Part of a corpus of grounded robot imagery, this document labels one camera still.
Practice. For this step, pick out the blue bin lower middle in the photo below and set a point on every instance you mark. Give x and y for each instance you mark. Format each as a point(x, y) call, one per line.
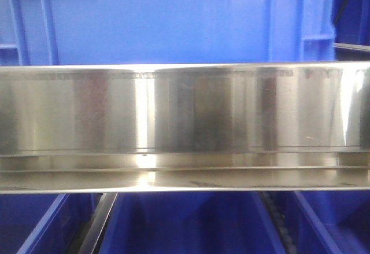
point(190, 222)

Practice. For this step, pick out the lower roller track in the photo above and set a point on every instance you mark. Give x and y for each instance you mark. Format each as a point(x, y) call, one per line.
point(279, 223)

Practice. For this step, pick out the blue bin lower left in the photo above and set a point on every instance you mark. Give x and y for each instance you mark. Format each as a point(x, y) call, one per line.
point(43, 223)

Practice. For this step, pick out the large blue bin right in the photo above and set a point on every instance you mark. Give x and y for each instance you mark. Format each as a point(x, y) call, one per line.
point(63, 32)

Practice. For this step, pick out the blue bin lower right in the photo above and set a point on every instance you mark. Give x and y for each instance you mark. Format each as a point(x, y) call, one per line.
point(329, 221)

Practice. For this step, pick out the steel front shelf rail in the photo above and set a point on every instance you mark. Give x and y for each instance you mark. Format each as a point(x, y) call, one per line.
point(169, 127)

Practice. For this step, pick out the lower steel divider rail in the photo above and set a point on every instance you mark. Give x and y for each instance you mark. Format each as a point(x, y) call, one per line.
point(96, 209)

